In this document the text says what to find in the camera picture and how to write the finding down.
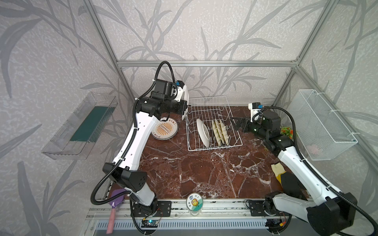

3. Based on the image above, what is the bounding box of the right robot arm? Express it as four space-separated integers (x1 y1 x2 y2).
231 109 357 236

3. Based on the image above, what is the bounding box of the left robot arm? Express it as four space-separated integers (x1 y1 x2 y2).
102 79 189 207

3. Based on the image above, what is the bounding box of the potted artificial flower plant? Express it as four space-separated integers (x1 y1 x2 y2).
281 126 295 140

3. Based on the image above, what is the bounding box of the tan woven plate right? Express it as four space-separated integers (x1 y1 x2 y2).
220 120 229 145

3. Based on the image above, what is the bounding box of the green woven plate middle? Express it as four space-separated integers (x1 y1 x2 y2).
215 120 225 145

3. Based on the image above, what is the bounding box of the green woven plate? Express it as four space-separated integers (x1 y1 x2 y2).
215 120 225 145
212 121 222 147

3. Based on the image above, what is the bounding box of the green woven plate left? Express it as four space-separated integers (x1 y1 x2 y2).
212 121 222 147

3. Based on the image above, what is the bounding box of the yellow black rubber glove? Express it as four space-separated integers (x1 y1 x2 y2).
271 163 307 200

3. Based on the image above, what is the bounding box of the green sponge mat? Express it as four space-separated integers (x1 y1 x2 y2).
70 106 115 143

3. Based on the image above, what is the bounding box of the purple pink brush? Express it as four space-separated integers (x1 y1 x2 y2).
106 189 126 235

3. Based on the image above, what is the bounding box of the left circuit board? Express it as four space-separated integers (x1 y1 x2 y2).
142 218 161 228

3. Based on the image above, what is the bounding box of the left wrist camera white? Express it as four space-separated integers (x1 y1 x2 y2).
175 81 185 102

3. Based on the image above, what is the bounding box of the white wire dish rack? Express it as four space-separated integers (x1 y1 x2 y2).
186 95 243 151

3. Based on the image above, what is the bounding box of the white mesh wall basket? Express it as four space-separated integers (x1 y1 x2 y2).
287 89 358 161

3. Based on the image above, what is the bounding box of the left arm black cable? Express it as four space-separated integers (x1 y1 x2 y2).
90 60 176 206

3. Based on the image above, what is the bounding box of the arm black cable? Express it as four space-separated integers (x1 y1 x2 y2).
90 60 176 206
252 106 378 236

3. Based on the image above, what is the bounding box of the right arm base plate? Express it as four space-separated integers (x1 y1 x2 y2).
245 199 290 217

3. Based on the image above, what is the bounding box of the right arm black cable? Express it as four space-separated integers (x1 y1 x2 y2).
252 106 378 236

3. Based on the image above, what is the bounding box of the clear plastic wall shelf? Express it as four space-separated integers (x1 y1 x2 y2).
41 92 118 160

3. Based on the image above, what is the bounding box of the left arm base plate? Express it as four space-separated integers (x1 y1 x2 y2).
131 201 172 217

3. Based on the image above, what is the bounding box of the aluminium front rail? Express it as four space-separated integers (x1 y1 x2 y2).
85 198 334 221

